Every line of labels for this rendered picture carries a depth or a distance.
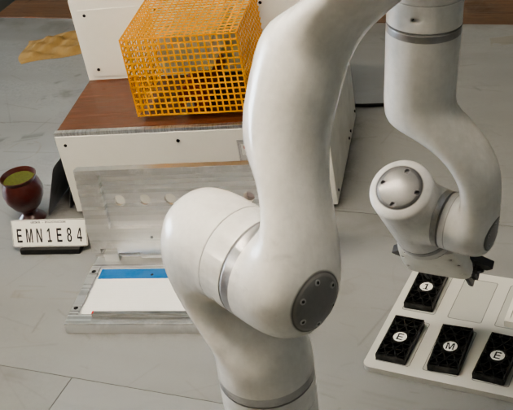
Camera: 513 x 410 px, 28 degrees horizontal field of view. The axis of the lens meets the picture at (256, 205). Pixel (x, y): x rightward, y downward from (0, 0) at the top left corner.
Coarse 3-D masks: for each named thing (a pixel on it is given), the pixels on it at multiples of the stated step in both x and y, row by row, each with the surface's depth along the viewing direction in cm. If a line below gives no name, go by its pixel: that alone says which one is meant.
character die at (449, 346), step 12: (444, 324) 165; (444, 336) 163; (456, 336) 162; (468, 336) 161; (444, 348) 160; (456, 348) 160; (432, 360) 159; (444, 360) 158; (456, 360) 157; (444, 372) 157; (456, 372) 156
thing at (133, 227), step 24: (96, 168) 185; (120, 168) 184; (144, 168) 182; (168, 168) 181; (192, 168) 180; (216, 168) 179; (240, 168) 178; (96, 192) 187; (120, 192) 187; (144, 192) 186; (168, 192) 185; (240, 192) 182; (96, 216) 189; (120, 216) 190; (144, 216) 188; (96, 240) 192; (120, 240) 191; (144, 240) 190
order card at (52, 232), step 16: (16, 224) 204; (32, 224) 203; (48, 224) 202; (64, 224) 201; (80, 224) 200; (16, 240) 204; (32, 240) 203; (48, 240) 203; (64, 240) 202; (80, 240) 201
